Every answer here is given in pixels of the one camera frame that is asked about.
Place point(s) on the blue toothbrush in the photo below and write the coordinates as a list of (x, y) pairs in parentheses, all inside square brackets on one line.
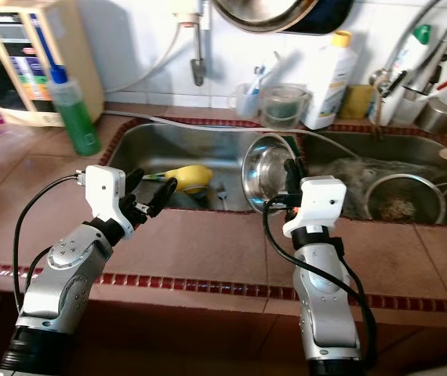
[(259, 78)]

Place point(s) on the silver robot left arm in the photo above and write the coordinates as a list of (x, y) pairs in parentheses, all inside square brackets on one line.
[(59, 290)]

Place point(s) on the hanging steel pan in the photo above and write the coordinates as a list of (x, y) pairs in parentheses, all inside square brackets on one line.
[(278, 12)]

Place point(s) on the metal strainer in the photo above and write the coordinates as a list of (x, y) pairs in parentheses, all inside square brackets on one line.
[(400, 204)]

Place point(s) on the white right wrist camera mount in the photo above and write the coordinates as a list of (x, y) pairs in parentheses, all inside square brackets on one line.
[(317, 204)]

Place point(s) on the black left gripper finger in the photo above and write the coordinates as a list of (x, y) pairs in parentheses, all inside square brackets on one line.
[(161, 197), (134, 180)]

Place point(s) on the crumpled clear plastic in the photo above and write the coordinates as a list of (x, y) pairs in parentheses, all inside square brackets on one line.
[(365, 168)]

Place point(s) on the yellow sponge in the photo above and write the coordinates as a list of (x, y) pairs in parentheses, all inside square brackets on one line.
[(357, 102)]

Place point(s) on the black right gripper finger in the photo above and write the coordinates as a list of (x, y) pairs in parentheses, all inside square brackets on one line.
[(300, 182), (288, 178)]

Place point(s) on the clear plastic container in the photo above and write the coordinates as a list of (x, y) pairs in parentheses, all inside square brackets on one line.
[(282, 106)]

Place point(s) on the small steel sink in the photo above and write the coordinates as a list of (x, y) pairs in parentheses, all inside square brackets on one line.
[(176, 149)]

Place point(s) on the white bottle green cap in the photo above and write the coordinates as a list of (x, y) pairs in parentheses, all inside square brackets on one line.
[(408, 63)]

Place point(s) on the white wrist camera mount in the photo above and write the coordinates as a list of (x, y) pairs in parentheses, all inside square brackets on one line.
[(102, 196), (317, 204)]

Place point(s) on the small steel cup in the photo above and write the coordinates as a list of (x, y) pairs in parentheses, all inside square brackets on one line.
[(437, 117)]

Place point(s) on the white detergent bottle yellow cap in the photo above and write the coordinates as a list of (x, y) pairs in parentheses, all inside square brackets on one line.
[(329, 78)]

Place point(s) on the chrome sink faucet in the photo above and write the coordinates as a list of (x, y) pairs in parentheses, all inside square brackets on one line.
[(379, 78)]

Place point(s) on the chrome wall tap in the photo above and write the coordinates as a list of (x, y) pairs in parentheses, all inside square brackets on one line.
[(198, 47)]

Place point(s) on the green soap bottle blue cap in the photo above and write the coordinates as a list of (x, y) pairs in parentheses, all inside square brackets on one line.
[(78, 117)]

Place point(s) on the yellow plastic bowl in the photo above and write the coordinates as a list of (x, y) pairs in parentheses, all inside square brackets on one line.
[(190, 176)]

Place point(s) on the beige water purifier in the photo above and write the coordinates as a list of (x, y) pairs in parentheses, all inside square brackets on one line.
[(43, 63)]

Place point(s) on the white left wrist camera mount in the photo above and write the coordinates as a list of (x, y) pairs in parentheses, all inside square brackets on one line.
[(102, 196)]

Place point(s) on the blue mug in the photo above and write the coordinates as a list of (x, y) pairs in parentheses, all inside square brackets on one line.
[(204, 200)]

